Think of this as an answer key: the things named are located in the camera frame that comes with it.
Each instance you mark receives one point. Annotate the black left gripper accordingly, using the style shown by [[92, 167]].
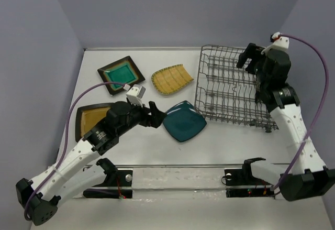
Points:
[[156, 118]]

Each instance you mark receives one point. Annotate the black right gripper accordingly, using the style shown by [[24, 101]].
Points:
[[252, 50]]

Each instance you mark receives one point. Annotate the dark teal square plate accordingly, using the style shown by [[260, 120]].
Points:
[[182, 122]]

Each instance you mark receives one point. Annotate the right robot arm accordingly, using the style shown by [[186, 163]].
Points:
[[307, 175]]

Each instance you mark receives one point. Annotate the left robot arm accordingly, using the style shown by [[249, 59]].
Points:
[[84, 166]]

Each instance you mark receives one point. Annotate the green yellow woven-pattern plate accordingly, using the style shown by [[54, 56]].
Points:
[[171, 79]]

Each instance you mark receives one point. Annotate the black plate with green centre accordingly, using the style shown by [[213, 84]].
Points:
[[123, 71]]

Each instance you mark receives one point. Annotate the black plate with yellow centre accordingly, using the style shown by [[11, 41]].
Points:
[[88, 116]]

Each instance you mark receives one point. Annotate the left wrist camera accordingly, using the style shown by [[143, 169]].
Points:
[[135, 94]]

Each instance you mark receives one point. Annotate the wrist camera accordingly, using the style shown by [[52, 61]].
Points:
[[278, 42], [135, 94]]

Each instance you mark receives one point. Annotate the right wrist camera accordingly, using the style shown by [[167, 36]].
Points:
[[278, 42]]

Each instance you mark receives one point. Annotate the grey wire dish rack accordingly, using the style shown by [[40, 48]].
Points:
[[225, 93]]

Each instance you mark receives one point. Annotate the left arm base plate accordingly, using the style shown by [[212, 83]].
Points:
[[118, 188]]

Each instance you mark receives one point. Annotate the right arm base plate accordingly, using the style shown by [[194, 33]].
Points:
[[240, 185]]

